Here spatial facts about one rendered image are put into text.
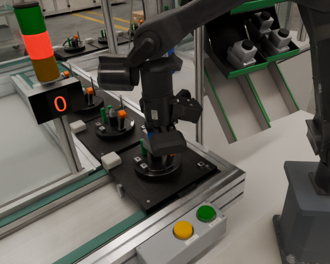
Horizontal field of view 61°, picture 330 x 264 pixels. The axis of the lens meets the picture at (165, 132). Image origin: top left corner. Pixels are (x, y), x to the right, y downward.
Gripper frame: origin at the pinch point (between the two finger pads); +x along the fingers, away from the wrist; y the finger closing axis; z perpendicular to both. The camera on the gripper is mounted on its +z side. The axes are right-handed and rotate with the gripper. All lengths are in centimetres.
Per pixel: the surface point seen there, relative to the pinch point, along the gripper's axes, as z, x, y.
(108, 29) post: -7, 10, 128
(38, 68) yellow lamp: -23.1, -13.7, 15.2
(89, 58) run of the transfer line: -23, 28, 132
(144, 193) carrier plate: -5.1, 17.8, 2.9
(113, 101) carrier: -10, 21, 59
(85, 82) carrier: -23, 22, 84
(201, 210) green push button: 7.2, 17.1, -6.2
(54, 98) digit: -21.7, -6.4, 14.4
